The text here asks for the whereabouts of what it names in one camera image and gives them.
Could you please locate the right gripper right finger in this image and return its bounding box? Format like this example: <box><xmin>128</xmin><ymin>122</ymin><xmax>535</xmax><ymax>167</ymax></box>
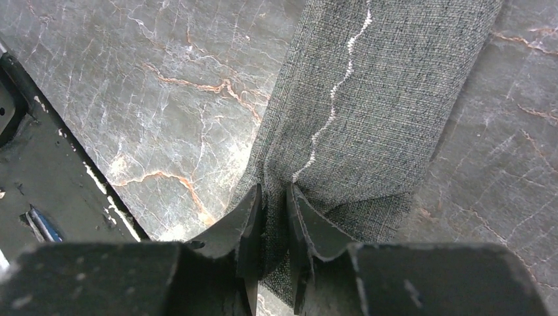
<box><xmin>286</xmin><ymin>184</ymin><xmax>547</xmax><ymax>315</ymax></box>

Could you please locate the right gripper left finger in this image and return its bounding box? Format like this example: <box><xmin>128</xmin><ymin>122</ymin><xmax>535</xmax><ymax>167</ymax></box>
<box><xmin>1</xmin><ymin>185</ymin><xmax>263</xmax><ymax>315</ymax></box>

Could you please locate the grey cloth napkin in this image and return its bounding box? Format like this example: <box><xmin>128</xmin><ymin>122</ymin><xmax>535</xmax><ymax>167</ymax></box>
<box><xmin>231</xmin><ymin>1</ymin><xmax>502</xmax><ymax>305</ymax></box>

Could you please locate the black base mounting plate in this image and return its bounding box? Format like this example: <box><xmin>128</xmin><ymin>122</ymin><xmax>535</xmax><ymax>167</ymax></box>
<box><xmin>1</xmin><ymin>44</ymin><xmax>148</xmax><ymax>269</ymax></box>

